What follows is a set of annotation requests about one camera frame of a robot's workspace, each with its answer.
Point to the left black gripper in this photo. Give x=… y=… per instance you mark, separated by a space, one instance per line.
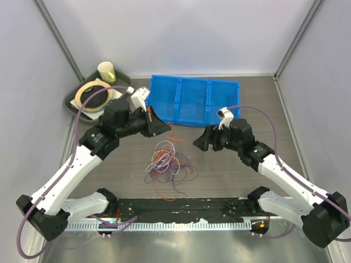
x=157 y=126

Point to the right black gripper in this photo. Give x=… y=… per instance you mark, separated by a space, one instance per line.
x=210 y=133

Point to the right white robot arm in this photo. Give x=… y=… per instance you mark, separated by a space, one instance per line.
x=321 y=215

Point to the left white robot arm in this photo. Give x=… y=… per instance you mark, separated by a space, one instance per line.
x=49 y=210

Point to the blue three-compartment bin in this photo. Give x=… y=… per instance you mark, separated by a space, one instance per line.
x=191 y=101

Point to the white paper pad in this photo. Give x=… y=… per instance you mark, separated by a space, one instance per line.
x=92 y=116

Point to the black round disc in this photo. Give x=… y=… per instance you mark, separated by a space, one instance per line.
x=97 y=100

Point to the yellow-green mug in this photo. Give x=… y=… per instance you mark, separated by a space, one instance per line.
x=107 y=72

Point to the tan tape roll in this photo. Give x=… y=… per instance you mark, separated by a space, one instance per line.
x=89 y=84

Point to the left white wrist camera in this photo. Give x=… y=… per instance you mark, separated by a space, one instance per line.
x=139 y=97

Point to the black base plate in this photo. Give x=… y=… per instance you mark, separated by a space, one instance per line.
x=187 y=210

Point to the slotted cable duct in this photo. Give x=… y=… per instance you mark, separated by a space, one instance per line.
x=202 y=225

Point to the right corner aluminium post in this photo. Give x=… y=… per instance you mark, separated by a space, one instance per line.
x=302 y=30

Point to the corner aluminium post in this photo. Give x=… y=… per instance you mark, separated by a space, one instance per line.
x=44 y=12
x=302 y=30

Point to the left corner aluminium post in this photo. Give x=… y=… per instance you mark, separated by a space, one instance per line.
x=44 y=12

